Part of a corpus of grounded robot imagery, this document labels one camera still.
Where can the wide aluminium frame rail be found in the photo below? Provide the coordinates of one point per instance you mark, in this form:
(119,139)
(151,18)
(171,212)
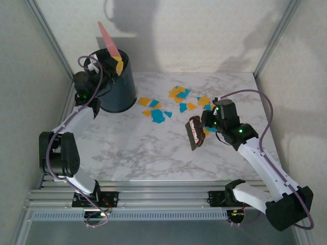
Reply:
(163,199)

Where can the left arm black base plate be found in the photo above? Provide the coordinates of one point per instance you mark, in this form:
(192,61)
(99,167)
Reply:
(112,197)

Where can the pink plastic dustpan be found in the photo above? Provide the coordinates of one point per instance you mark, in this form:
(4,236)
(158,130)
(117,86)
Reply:
(107,38)

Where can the yellow paper scrap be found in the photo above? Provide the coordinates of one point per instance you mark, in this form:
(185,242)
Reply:
(212,104)
(203,101)
(146,113)
(207,132)
(158,106)
(173,94)
(144,101)
(181,89)
(191,106)
(178,100)

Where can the brown cartoon face hand brush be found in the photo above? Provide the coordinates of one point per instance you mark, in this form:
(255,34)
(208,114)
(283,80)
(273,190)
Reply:
(195,132)

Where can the narrow aluminium frame rail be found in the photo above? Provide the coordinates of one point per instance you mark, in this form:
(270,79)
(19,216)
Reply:
(68,107)

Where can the dark blue trash bin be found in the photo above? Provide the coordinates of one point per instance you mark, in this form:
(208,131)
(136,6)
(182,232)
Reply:
(120,94)

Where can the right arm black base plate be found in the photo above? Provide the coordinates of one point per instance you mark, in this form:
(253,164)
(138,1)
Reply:
(215,199)

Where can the black plastic bin liner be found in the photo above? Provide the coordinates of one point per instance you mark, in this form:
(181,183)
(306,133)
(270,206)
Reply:
(101,53)

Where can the large blue paper scrap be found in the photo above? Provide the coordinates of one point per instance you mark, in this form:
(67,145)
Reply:
(158,116)

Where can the aluminium frame post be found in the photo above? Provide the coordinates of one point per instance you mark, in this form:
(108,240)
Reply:
(278,33)
(48,33)
(307,238)
(21,229)

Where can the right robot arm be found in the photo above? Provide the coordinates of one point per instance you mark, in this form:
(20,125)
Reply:
(265,163)

